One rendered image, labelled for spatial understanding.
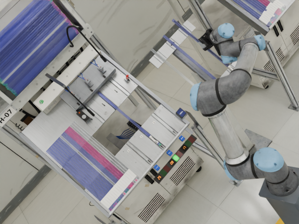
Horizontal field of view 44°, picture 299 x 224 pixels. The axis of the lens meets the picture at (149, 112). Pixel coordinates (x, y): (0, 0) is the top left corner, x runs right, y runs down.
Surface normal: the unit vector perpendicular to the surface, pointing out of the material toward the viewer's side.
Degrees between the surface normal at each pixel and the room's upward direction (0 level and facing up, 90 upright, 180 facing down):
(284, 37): 90
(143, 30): 90
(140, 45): 90
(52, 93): 43
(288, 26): 90
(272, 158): 8
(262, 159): 8
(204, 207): 0
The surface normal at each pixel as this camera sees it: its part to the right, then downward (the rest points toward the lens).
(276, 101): -0.53, -0.62
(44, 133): -0.03, -0.25
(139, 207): 0.54, 0.29
